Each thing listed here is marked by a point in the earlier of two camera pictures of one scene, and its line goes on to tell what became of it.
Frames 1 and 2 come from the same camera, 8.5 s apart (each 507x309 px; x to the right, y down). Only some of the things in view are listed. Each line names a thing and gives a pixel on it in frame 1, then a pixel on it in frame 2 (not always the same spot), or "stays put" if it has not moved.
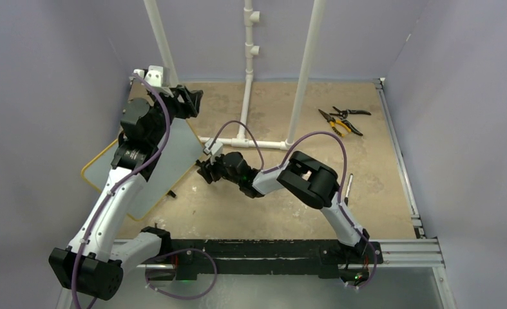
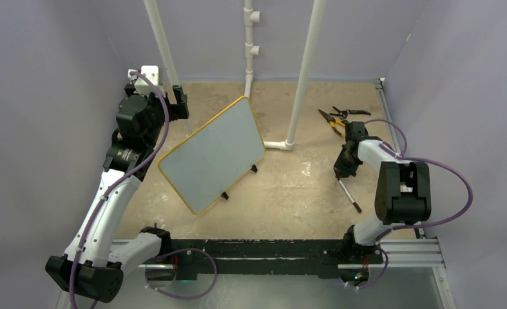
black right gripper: (205, 171) -> (341, 171)
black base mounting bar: (190, 257) stays put
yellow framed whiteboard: (181, 150) -> (211, 163)
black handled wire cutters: (344, 113) stays put
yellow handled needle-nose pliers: (333, 121) stays put
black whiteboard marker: (346, 199) -> (354, 203)
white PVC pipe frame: (251, 15) stays put
